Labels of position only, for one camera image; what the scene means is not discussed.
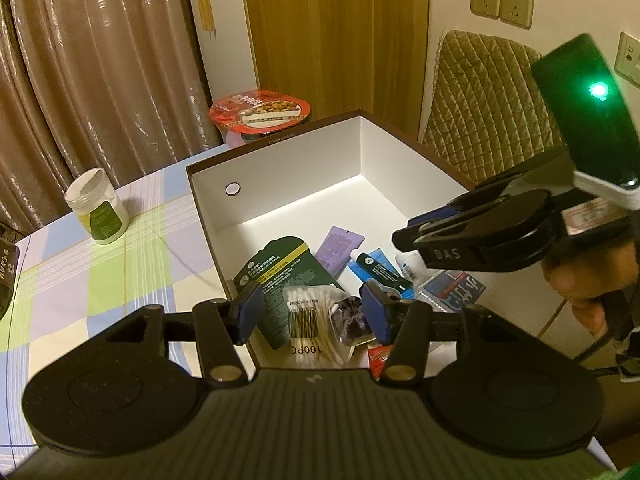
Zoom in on chair with quilted cover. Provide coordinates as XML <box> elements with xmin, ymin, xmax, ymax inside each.
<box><xmin>418</xmin><ymin>28</ymin><xmax>569</xmax><ymax>187</ymax></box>

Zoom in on yellow wall strip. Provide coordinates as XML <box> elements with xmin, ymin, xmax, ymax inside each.
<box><xmin>192</xmin><ymin>0</ymin><xmax>217</xmax><ymax>40</ymax></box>

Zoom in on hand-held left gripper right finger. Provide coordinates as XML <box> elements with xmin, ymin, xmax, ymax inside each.
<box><xmin>360</xmin><ymin>280</ymin><xmax>531</xmax><ymax>389</ymax></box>

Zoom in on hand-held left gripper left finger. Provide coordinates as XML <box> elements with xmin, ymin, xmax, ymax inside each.
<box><xmin>101</xmin><ymin>281</ymin><xmax>266</xmax><ymax>389</ymax></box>

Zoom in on cotton swab bag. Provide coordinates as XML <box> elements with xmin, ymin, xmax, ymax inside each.
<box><xmin>282</xmin><ymin>284</ymin><xmax>352</xmax><ymax>367</ymax></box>

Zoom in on wooden door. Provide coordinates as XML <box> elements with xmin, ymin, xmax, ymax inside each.
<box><xmin>238</xmin><ymin>0</ymin><xmax>431</xmax><ymax>147</ymax></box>

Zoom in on black cable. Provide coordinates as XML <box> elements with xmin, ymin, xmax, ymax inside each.
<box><xmin>571</xmin><ymin>305</ymin><xmax>640</xmax><ymax>379</ymax></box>

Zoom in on brown curtain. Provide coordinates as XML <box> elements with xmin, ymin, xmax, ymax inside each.
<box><xmin>0</xmin><ymin>0</ymin><xmax>222</xmax><ymax>242</ymax></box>

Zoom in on dark green packet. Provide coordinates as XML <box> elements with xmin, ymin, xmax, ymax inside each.
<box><xmin>233</xmin><ymin>235</ymin><xmax>346</xmax><ymax>350</ymax></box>

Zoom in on dark glossy bag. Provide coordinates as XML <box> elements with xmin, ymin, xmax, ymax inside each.
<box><xmin>0</xmin><ymin>224</ymin><xmax>21</xmax><ymax>322</ymax></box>

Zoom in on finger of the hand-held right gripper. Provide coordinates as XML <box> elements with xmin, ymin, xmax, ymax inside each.
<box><xmin>407</xmin><ymin>147</ymin><xmax>574</xmax><ymax>229</ymax></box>
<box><xmin>391</xmin><ymin>199</ymin><xmax>522</xmax><ymax>272</ymax></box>

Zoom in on clear plastic box blue label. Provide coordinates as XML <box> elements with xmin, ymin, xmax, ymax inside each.
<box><xmin>416</xmin><ymin>269</ymin><xmax>489</xmax><ymax>312</ymax></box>

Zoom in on person's right hand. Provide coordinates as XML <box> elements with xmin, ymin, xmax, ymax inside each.
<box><xmin>542</xmin><ymin>246</ymin><xmax>629</xmax><ymax>337</ymax></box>

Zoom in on red instant food bowl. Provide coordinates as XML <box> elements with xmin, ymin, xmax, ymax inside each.
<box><xmin>208</xmin><ymin>89</ymin><xmax>312</xmax><ymax>149</ymax></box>

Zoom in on small white tube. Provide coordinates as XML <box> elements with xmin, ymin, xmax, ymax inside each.
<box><xmin>394</xmin><ymin>252</ymin><xmax>426</xmax><ymax>281</ymax></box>

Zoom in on white jar green label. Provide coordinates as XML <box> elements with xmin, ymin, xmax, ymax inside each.
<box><xmin>64</xmin><ymin>168</ymin><xmax>131</xmax><ymax>246</ymax></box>

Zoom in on purple packet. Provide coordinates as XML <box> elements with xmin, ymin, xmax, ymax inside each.
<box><xmin>314</xmin><ymin>226</ymin><xmax>364</xmax><ymax>277</ymax></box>

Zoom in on red foil packet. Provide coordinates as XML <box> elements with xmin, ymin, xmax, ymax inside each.
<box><xmin>367</xmin><ymin>344</ymin><xmax>397</xmax><ymax>379</ymax></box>

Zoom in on brown cardboard box white inside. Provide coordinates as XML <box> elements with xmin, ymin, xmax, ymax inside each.
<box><xmin>185</xmin><ymin>108</ymin><xmax>569</xmax><ymax>377</ymax></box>

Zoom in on dark item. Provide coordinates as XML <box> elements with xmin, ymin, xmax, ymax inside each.
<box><xmin>332</xmin><ymin>295</ymin><xmax>377</xmax><ymax>346</ymax></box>

